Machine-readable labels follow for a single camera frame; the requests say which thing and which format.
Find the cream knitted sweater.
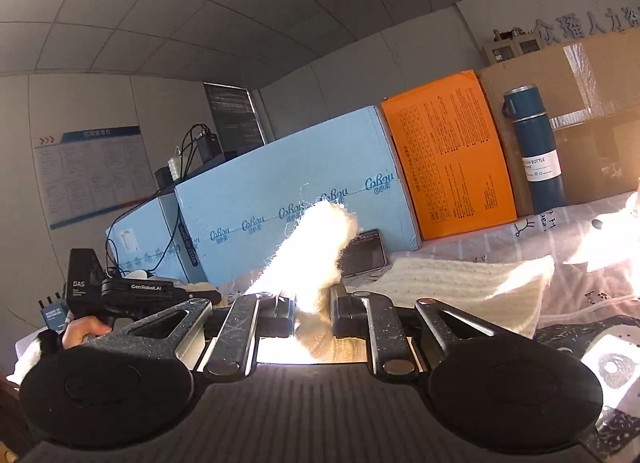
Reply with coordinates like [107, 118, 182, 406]
[248, 201, 554, 363]

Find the person's left hand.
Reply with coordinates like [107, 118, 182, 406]
[62, 316, 112, 349]

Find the small dark blue box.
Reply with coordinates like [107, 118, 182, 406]
[38, 293, 70, 333]

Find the pink striped bed sheet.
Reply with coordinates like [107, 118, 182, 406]
[219, 188, 640, 459]

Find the small black adapter box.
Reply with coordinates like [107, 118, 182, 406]
[154, 166, 174, 191]

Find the white power strip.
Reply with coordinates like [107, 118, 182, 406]
[167, 156, 182, 181]

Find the large light blue carton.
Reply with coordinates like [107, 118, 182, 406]
[176, 106, 421, 285]

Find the black power adapter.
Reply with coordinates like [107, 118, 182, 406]
[195, 131, 222, 165]

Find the black smartphone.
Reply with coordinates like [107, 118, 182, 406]
[337, 229, 387, 278]

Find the blue thermos bottle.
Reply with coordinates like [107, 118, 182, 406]
[502, 85, 566, 214]

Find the orange cardboard box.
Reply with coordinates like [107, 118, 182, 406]
[381, 71, 518, 241]

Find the brown cardboard box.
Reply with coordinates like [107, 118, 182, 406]
[478, 28, 639, 216]

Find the black power cable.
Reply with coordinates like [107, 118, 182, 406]
[103, 122, 222, 278]

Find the wall notice board poster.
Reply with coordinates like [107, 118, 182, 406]
[34, 126, 155, 230]

